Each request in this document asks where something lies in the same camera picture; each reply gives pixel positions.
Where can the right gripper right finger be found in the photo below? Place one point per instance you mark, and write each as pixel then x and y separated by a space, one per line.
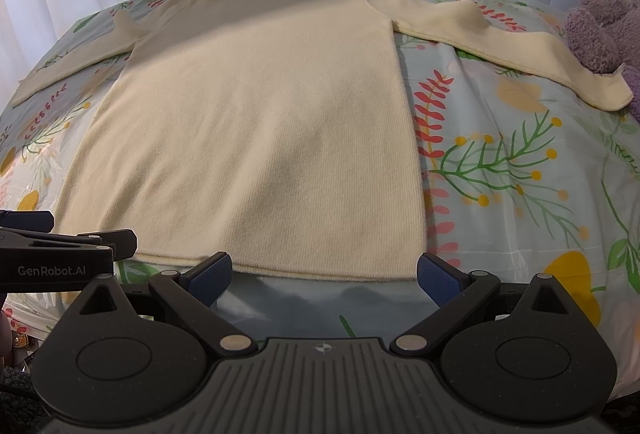
pixel 462 299

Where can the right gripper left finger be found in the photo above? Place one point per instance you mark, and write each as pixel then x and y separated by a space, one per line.
pixel 186 300

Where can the cream knit sweater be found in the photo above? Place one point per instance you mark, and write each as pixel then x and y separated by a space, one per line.
pixel 279 131

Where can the floral bed sheet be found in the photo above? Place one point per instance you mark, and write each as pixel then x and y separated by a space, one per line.
pixel 520 177

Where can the purple plush toy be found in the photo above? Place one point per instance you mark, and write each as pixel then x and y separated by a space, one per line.
pixel 604 36

